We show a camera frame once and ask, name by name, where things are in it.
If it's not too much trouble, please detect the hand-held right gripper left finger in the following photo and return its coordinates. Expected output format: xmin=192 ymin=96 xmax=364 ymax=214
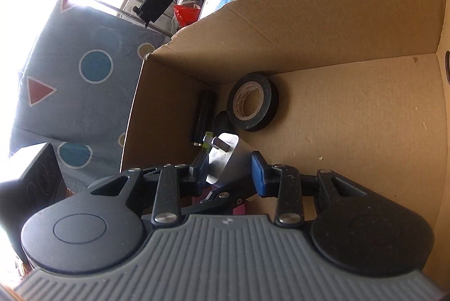
xmin=88 ymin=153 xmax=210 ymax=228

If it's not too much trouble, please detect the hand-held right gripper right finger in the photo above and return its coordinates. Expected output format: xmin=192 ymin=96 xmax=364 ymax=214
xmin=251 ymin=151 xmax=366 ymax=228

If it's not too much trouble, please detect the white charger plug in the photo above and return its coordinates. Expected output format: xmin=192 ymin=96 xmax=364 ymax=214
xmin=205 ymin=132 xmax=254 ymax=187

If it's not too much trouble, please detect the short black cylinder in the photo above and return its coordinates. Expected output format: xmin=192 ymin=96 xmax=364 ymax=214
xmin=214 ymin=112 xmax=231 ymax=138

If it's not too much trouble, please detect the brown cardboard box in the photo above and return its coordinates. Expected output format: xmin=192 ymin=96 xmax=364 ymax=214
xmin=119 ymin=0 xmax=450 ymax=273

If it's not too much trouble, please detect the long black tube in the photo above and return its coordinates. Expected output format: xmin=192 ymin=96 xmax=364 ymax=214
xmin=191 ymin=90 xmax=217 ymax=147

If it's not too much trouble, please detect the black electrical tape roll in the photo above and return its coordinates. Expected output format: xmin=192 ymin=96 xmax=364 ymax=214
xmin=227 ymin=72 xmax=280 ymax=132

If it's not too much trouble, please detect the grey blanket with coloured shapes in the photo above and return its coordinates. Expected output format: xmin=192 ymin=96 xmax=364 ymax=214
xmin=9 ymin=0 xmax=169 ymax=182

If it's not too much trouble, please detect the small red plastic bag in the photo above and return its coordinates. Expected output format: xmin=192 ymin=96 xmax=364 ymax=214
xmin=174 ymin=4 xmax=201 ymax=27

